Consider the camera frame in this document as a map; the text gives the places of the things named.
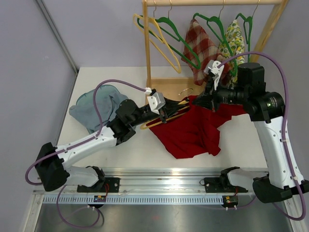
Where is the wooden clothes rack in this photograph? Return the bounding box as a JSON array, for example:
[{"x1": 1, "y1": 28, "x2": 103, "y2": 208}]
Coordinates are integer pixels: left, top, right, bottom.
[{"x1": 142, "y1": 0, "x2": 289, "y2": 100}]

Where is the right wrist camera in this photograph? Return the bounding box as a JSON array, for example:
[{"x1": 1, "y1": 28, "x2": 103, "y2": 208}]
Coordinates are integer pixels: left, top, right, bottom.
[{"x1": 204, "y1": 60, "x2": 224, "y2": 90}]

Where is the aluminium mounting rail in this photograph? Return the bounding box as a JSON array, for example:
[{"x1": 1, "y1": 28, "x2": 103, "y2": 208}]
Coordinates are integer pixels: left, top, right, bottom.
[{"x1": 32, "y1": 169, "x2": 268, "y2": 206}]

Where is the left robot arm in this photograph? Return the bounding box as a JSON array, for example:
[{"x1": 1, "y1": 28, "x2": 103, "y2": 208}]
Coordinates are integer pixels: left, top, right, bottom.
[{"x1": 35, "y1": 97, "x2": 189, "y2": 192}]

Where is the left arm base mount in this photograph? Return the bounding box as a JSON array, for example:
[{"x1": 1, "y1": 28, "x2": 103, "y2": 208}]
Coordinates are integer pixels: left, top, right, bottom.
[{"x1": 96, "y1": 177, "x2": 120, "y2": 193}]

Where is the green hanger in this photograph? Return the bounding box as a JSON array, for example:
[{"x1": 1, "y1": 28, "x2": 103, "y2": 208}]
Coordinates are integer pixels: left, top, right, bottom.
[
  {"x1": 137, "y1": 0, "x2": 202, "y2": 70},
  {"x1": 192, "y1": 0, "x2": 239, "y2": 78},
  {"x1": 235, "y1": 0, "x2": 260, "y2": 52}
]

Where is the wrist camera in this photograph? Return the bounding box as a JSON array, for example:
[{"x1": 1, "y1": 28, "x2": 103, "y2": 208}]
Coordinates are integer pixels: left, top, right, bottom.
[
  {"x1": 204, "y1": 60, "x2": 224, "y2": 90},
  {"x1": 147, "y1": 92, "x2": 166, "y2": 115}
]

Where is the aluminium corner post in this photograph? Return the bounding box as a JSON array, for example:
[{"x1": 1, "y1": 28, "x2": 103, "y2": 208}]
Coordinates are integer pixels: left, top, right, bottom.
[{"x1": 33, "y1": 0, "x2": 79, "y2": 74}]

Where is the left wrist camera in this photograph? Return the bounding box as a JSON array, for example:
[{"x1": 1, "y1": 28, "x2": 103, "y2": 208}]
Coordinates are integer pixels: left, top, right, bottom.
[{"x1": 147, "y1": 92, "x2": 166, "y2": 115}]

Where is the yellow hanger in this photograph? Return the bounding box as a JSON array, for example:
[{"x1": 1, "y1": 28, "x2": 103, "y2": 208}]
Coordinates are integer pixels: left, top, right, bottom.
[
  {"x1": 132, "y1": 0, "x2": 182, "y2": 73},
  {"x1": 140, "y1": 87, "x2": 190, "y2": 130}
]

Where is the lemon print skirt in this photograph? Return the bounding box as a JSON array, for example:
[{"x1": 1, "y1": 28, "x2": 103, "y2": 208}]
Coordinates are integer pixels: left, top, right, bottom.
[{"x1": 219, "y1": 19, "x2": 246, "y2": 83}]

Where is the light blue denim skirt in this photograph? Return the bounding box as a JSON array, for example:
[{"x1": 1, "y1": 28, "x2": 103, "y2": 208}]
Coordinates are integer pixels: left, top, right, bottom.
[{"x1": 69, "y1": 93, "x2": 128, "y2": 134}]

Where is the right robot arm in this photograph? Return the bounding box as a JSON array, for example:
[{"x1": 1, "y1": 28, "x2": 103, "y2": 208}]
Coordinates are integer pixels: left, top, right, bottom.
[{"x1": 193, "y1": 60, "x2": 309, "y2": 203}]

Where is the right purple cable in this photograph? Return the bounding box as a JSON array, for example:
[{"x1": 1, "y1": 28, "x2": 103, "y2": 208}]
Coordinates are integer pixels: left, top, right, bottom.
[{"x1": 217, "y1": 51, "x2": 307, "y2": 221}]

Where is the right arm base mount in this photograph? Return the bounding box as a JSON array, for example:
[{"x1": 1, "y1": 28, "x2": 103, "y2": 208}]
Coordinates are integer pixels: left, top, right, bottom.
[{"x1": 199, "y1": 177, "x2": 224, "y2": 193}]

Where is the red pleated skirt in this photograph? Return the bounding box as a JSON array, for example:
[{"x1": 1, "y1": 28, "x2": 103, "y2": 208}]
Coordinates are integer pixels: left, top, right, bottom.
[{"x1": 150, "y1": 95, "x2": 246, "y2": 159}]

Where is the red plaid skirt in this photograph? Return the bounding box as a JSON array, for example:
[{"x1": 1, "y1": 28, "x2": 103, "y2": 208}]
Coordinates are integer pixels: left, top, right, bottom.
[{"x1": 181, "y1": 19, "x2": 229, "y2": 86}]

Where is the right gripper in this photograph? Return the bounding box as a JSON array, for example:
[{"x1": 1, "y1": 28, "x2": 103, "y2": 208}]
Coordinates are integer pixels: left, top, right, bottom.
[{"x1": 193, "y1": 76, "x2": 249, "y2": 113}]

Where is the teal plastic basin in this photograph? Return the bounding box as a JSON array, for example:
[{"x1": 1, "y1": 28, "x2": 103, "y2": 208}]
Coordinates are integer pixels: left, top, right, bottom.
[{"x1": 76, "y1": 85, "x2": 121, "y2": 105}]

